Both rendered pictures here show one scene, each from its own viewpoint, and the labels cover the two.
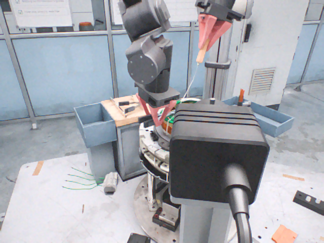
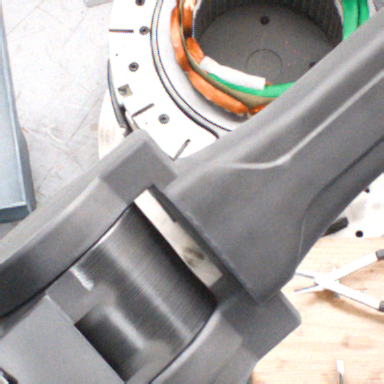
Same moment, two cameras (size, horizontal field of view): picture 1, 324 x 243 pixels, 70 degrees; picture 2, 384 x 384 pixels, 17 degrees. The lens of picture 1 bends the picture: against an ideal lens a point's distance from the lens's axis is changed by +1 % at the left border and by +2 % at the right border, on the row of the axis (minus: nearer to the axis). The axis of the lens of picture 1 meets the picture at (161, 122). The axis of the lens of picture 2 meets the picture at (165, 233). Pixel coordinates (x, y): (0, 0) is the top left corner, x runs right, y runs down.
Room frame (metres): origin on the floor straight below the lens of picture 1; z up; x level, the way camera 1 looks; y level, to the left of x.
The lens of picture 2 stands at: (1.11, 0.09, 2.28)
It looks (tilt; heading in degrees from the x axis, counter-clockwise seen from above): 74 degrees down; 213
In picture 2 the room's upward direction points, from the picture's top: 6 degrees counter-clockwise
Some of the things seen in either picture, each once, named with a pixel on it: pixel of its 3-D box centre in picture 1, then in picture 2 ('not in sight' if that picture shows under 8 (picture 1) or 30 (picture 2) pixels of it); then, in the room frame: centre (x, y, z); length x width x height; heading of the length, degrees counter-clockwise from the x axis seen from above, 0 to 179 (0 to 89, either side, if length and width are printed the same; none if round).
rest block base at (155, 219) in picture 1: (166, 218); not in sight; (0.50, -0.02, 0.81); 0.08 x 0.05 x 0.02; 61
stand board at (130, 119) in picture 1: (132, 108); (353, 335); (0.82, 0.11, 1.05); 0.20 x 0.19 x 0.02; 118
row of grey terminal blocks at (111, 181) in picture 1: (110, 181); not in sight; (0.68, 0.20, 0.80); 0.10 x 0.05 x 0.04; 1
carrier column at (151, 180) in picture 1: (151, 181); not in sight; (0.57, 0.03, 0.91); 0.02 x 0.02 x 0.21
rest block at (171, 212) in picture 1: (169, 211); not in sight; (0.50, -0.03, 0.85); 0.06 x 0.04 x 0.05; 61
